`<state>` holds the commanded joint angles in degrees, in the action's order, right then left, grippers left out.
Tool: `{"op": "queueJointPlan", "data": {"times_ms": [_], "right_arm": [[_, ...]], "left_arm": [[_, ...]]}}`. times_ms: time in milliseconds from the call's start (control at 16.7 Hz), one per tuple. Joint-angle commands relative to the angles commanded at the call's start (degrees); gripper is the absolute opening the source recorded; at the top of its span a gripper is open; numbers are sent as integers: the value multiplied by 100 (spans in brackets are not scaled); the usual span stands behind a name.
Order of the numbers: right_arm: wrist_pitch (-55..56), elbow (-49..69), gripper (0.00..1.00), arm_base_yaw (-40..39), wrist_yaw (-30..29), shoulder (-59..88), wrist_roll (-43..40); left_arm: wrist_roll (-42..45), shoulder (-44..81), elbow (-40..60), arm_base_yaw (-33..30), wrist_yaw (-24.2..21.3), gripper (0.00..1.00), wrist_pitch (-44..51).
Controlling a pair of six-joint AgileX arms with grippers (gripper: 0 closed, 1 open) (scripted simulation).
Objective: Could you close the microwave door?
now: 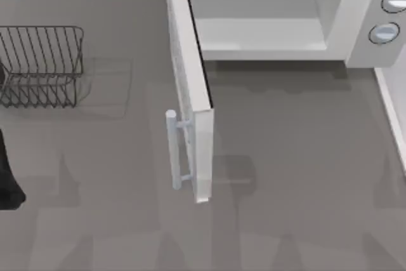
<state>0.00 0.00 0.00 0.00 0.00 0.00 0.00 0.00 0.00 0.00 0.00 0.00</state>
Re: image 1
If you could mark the white microwave door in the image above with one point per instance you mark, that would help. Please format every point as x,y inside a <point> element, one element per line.
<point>190,71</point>

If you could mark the pale microwave oven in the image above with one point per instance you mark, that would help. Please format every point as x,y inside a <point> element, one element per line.
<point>355,14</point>

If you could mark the grey microwave knob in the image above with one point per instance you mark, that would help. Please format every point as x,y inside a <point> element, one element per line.
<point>383,33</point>
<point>394,0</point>

